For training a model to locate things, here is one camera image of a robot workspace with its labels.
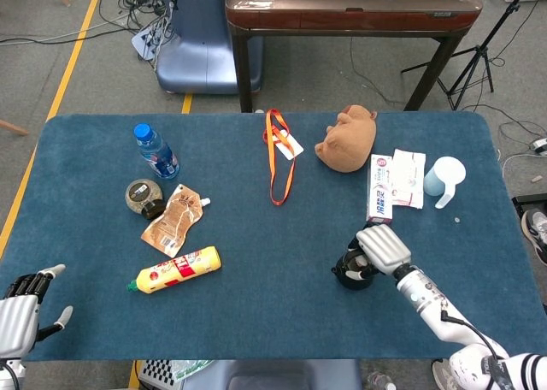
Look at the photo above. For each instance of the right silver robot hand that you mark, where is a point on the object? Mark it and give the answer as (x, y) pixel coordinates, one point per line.
(384, 246)

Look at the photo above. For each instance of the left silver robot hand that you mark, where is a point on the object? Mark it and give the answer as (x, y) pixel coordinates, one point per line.
(17, 321)

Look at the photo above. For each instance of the black teapot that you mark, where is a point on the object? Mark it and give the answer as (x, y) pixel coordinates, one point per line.
(354, 281)

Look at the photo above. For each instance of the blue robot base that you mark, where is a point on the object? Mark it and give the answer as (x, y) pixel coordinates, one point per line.
(205, 56)

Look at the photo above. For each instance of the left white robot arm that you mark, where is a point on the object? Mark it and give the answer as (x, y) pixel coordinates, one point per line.
(10, 373)

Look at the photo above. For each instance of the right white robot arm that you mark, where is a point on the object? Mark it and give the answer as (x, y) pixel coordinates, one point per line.
(444, 321)

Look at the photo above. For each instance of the white toothpaste box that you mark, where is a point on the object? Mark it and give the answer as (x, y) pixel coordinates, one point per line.
(380, 193)

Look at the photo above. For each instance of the white tissue pack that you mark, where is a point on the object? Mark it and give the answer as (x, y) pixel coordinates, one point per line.
(408, 180)

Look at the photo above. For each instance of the pale blue plastic cup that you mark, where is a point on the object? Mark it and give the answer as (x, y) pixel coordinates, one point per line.
(440, 178)

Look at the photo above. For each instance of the brown plush toy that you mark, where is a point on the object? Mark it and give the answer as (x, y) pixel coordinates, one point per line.
(350, 146)

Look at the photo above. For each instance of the blue tablecloth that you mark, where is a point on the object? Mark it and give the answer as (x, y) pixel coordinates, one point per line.
(273, 236)

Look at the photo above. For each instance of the clear plastic bottle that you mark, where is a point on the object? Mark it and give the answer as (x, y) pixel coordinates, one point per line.
(380, 381)

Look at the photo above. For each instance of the white badge card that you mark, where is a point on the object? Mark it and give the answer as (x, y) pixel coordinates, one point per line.
(290, 148)

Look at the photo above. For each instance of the grey white sneaker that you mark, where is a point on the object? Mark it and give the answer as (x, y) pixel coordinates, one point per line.
(440, 375)
(536, 232)

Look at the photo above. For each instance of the black white checkerboard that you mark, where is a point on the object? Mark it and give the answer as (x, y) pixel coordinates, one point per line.
(156, 373)

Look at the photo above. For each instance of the yellow plastic bottle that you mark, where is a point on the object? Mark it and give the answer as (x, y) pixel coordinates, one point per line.
(171, 274)

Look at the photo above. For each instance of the blue grey robot torso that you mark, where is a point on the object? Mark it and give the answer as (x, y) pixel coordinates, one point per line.
(282, 377)

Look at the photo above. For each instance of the glass jar with black lid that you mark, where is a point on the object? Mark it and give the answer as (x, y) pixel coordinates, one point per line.
(141, 193)

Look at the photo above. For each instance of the green plastic bag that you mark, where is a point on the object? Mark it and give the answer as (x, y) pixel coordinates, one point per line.
(192, 368)

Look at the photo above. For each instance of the brown spout pouch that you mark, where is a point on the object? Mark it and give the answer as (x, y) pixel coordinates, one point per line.
(175, 219)

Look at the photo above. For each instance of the blue capped water bottle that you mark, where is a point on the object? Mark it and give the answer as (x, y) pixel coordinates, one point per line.
(160, 159)

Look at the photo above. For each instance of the black tripod stand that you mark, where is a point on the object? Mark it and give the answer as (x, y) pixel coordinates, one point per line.
(482, 50)

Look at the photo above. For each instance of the brown mahjong table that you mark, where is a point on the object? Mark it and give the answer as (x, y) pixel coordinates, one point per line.
(342, 20)

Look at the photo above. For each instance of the white power strip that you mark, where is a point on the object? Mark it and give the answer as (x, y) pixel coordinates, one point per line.
(147, 43)

